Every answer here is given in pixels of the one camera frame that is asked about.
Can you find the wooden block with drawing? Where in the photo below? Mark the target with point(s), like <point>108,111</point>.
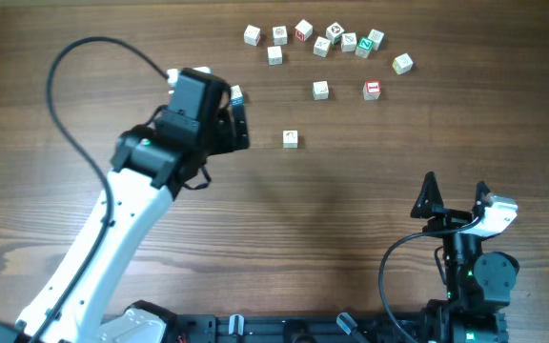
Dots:
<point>290,139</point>

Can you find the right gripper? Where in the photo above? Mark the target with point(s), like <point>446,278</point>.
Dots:
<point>447,219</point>

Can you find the wooden block yellow side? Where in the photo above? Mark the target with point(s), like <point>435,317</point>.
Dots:
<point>402,63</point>

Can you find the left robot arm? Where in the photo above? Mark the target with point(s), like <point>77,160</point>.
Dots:
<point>150,166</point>

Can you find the wooden block dark picture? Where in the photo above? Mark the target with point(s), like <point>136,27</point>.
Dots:
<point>334,32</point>

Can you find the wooden block sketch top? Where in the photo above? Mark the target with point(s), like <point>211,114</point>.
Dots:
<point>348,42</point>

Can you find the wooden block far left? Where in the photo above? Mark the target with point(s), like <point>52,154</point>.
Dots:
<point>252,35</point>

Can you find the wooden block red letter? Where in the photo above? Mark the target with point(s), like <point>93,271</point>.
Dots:
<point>303,30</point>

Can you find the wooden block faint drawing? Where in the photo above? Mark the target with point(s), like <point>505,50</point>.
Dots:
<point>322,46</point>

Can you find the wooden block pale picture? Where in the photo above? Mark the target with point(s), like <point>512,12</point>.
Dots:
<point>320,90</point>

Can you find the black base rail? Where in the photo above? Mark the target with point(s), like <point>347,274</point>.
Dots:
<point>327,328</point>

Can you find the wooden block grid pattern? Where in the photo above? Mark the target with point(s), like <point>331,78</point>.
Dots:
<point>376,37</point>

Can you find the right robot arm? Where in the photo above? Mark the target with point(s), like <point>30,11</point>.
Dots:
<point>478,283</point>

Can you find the wooden block orange picture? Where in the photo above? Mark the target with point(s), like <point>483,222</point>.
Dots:
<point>280,35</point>

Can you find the wooden block green letter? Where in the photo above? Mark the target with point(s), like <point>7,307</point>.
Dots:
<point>364,46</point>

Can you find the wooden block red frame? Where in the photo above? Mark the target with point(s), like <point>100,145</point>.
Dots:
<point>371,90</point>

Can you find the wooden block blue side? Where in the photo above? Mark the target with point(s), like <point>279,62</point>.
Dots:
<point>236,97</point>

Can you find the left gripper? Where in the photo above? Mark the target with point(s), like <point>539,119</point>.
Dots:
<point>228,133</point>

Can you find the plain wooden block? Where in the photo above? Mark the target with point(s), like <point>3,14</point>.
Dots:
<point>275,55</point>

